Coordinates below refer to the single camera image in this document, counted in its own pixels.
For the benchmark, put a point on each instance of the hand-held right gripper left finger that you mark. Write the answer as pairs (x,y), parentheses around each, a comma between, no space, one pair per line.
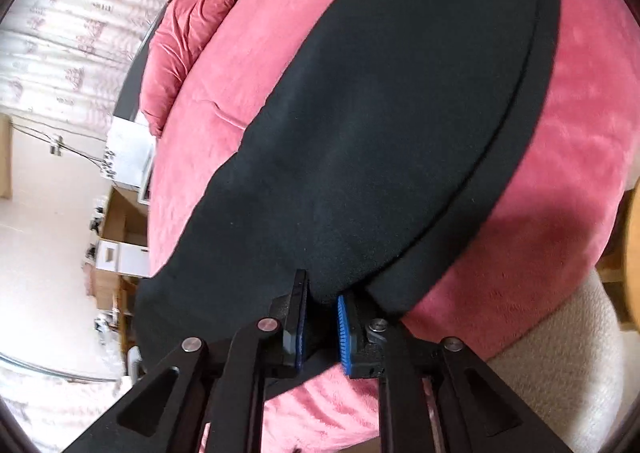
(298,333)

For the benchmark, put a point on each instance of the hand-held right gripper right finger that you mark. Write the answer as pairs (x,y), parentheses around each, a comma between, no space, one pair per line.
(343,333)

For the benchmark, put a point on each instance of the black pants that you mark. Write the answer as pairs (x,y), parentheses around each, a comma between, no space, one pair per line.
(390,133)

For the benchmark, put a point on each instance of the small white box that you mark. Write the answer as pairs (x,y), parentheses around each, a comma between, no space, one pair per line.
(122,258)

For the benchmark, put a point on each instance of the brown cardboard box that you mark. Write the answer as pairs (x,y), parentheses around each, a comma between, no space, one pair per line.
(122,220)

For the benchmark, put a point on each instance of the pink plush blanket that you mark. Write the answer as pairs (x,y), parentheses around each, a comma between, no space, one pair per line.
(550,173)

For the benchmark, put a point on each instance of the wooden furniture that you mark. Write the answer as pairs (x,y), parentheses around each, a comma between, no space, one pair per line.
(627,253)

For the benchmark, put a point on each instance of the pink pillow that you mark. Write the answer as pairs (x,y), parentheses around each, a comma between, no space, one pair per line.
(187,28)

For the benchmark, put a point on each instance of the patterned white curtain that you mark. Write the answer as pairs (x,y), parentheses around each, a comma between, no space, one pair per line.
(70,23)

